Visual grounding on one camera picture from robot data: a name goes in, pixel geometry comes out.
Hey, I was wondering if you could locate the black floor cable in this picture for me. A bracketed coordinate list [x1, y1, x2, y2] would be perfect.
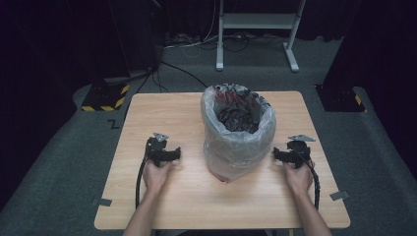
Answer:
[159, 60, 209, 89]

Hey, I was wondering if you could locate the white floor cable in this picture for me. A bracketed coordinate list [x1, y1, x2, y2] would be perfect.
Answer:
[162, 34, 220, 51]

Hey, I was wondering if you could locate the white metal stand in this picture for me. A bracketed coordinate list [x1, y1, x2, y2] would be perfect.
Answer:
[214, 0, 308, 74]

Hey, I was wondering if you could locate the person's left hand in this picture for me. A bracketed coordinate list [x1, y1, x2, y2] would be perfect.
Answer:
[142, 159, 173, 195]

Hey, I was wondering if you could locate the clear plastic garbage bag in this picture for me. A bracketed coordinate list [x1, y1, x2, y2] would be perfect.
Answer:
[200, 83, 277, 184]

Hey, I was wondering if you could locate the grey tape piece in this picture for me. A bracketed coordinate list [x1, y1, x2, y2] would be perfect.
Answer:
[91, 197, 113, 207]
[328, 190, 351, 202]

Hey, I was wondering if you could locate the black crumpled plastic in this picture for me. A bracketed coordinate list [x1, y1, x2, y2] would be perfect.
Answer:
[216, 105, 261, 135]

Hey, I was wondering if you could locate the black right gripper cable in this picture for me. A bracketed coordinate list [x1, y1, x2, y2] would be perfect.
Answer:
[294, 147, 321, 210]

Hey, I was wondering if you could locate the person's right hand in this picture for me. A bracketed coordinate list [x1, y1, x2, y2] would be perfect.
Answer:
[282, 161, 315, 199]

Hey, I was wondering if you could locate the bundle of floor cables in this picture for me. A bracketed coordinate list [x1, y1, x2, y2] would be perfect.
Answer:
[163, 31, 287, 54]

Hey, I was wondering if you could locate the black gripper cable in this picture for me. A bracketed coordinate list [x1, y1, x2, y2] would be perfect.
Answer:
[294, 147, 321, 210]
[135, 153, 150, 209]

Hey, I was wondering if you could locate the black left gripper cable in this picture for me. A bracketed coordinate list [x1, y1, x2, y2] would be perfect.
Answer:
[135, 153, 150, 209]

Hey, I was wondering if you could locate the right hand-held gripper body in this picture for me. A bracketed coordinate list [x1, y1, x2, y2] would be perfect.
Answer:
[283, 134, 317, 169]

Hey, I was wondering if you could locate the black base yellow mark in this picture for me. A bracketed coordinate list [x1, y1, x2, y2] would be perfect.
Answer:
[315, 84, 368, 113]

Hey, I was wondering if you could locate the black base yellow striped edge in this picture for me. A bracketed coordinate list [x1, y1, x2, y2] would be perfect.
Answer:
[81, 83, 131, 113]

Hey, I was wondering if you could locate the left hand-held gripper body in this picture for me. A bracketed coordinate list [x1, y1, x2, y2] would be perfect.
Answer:
[145, 132, 172, 168]

